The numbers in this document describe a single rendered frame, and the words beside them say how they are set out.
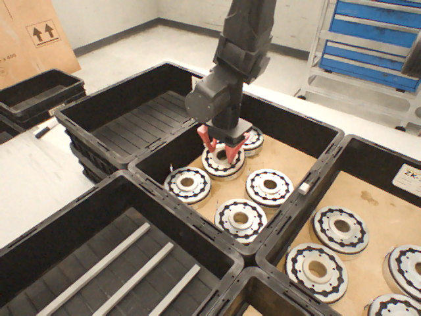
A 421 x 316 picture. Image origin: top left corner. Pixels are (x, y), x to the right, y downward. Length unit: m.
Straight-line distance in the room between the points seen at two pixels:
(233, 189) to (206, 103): 0.25
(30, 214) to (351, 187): 0.83
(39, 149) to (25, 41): 2.18
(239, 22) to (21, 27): 2.87
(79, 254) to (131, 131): 0.37
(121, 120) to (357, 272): 0.71
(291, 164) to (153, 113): 0.44
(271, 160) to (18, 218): 0.69
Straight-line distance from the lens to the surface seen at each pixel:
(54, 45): 3.29
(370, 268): 0.60
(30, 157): 1.07
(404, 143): 1.16
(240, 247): 0.43
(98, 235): 0.60
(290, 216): 0.48
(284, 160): 0.72
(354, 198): 0.69
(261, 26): 0.43
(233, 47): 0.47
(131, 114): 0.89
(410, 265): 0.59
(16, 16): 3.19
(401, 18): 2.34
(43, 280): 0.60
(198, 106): 0.46
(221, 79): 0.46
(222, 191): 0.62
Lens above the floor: 1.31
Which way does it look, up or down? 43 degrees down
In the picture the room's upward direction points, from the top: straight up
